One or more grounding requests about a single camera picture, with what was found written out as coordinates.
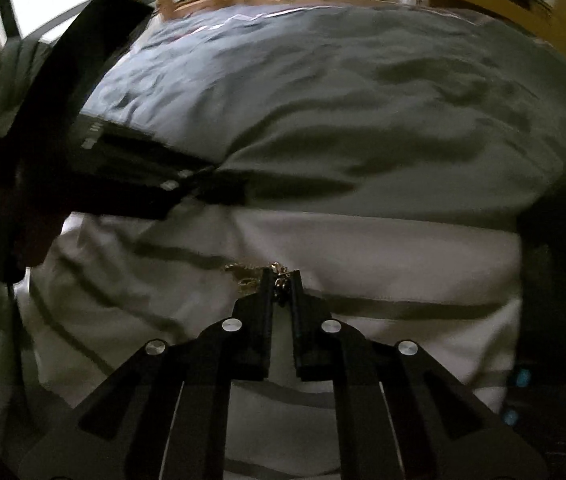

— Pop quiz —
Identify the gold chain necklace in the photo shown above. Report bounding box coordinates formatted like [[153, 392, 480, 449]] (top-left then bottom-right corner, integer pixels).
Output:
[[222, 260, 294, 295]]

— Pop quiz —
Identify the black jewelry box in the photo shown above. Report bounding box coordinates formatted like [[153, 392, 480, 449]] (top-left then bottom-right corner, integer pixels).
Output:
[[500, 171, 566, 479]]

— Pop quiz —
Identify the black puffer jacket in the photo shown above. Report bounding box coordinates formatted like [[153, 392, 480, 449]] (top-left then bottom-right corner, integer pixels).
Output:
[[0, 38, 53, 134]]

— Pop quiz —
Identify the grey striped duvet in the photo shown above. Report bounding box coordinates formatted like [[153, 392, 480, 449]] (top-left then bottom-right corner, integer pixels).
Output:
[[0, 6, 566, 479]]

